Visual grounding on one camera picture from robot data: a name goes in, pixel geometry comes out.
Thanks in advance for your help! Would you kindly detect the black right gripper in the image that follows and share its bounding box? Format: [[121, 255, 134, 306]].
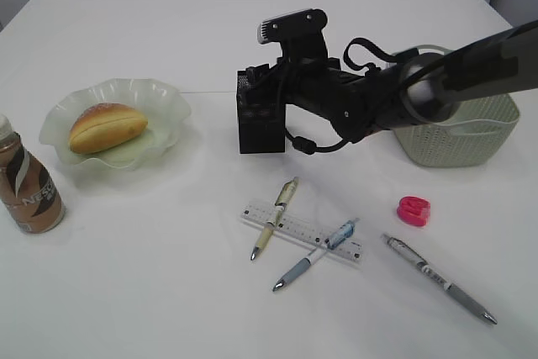
[[241, 57, 336, 107]]

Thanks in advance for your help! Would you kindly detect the pink correction tape dispenser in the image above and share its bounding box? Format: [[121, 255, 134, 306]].
[[396, 196, 430, 228]]

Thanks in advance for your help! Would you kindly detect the clear plastic ruler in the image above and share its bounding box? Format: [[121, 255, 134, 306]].
[[240, 199, 363, 267]]

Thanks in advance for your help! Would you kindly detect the toy bread bun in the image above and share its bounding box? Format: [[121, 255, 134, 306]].
[[69, 103, 148, 155]]

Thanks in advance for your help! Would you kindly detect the white grey grip pen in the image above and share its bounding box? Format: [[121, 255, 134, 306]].
[[382, 233, 498, 325]]

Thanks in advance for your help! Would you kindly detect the brown coffee drink bottle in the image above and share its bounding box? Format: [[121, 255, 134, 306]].
[[1, 115, 66, 234]]

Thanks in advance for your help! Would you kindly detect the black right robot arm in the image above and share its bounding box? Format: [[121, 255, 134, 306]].
[[236, 9, 537, 155]]

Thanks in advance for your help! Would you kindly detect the black mesh pen holder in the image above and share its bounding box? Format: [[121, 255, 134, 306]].
[[236, 71, 285, 154]]

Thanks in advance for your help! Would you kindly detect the cream barrel pen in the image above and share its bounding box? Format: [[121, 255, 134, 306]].
[[251, 177, 299, 261]]

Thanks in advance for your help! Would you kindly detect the blue clip pen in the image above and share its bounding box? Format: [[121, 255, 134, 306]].
[[272, 218, 361, 293]]

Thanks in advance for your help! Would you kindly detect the pale green ruffled glass plate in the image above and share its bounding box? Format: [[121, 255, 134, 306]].
[[39, 78, 191, 170]]

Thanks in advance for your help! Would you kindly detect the pale green plastic basket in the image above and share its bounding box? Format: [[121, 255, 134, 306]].
[[388, 44, 521, 168]]

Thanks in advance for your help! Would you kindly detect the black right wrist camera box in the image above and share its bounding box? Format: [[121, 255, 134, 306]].
[[257, 8, 328, 61]]

